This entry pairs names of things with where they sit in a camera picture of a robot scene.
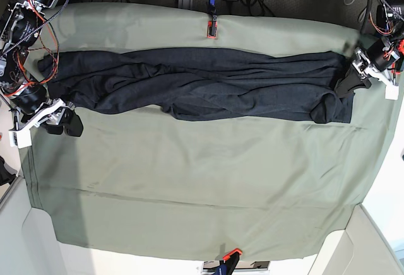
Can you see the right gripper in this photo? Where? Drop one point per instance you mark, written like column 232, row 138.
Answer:
column 59, row 117

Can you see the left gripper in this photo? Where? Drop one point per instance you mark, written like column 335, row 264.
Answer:
column 365, row 66

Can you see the black long-sleeve T-shirt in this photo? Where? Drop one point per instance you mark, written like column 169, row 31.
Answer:
column 201, row 84

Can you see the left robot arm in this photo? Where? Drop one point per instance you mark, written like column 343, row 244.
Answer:
column 386, row 17

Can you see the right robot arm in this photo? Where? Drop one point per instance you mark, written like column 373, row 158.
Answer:
column 22, row 22

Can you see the green table cloth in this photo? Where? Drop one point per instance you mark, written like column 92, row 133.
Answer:
column 144, row 183

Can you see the orange black bottom clamp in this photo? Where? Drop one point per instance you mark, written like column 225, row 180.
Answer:
column 228, row 263

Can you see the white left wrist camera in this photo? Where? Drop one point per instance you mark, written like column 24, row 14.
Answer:
column 391, row 92

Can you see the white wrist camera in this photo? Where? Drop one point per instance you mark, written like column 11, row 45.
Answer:
column 20, row 139
column 391, row 92

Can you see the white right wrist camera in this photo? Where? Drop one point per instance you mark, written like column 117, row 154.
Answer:
column 20, row 139

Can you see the blue handled top clamp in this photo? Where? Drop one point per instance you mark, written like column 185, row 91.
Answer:
column 212, row 23

